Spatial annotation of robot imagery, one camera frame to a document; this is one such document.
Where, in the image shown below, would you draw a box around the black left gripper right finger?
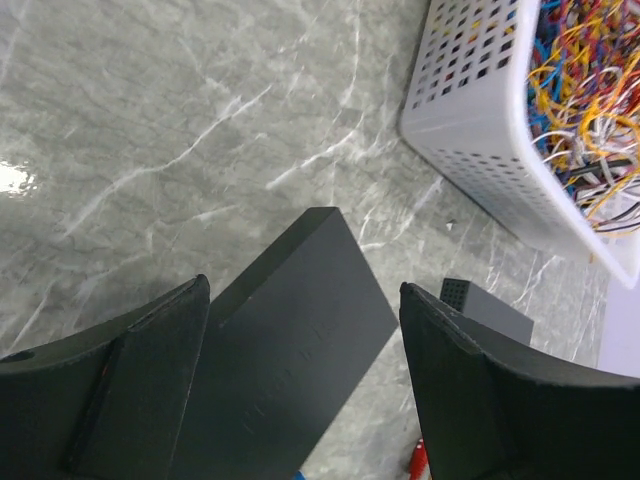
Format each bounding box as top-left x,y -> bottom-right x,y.
400,283 -> 639,479

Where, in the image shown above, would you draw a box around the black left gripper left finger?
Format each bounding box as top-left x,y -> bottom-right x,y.
1,275 -> 210,479

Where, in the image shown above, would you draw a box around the black network switch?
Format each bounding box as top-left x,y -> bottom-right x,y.
440,278 -> 534,346
170,207 -> 398,479

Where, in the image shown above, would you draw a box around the white plastic basket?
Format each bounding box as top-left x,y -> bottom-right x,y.
400,1 -> 639,288

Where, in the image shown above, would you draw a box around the red ethernet cable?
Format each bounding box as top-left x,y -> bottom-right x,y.
407,438 -> 431,480

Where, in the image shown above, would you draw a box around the tangled colourful wires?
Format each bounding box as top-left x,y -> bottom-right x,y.
524,0 -> 640,239

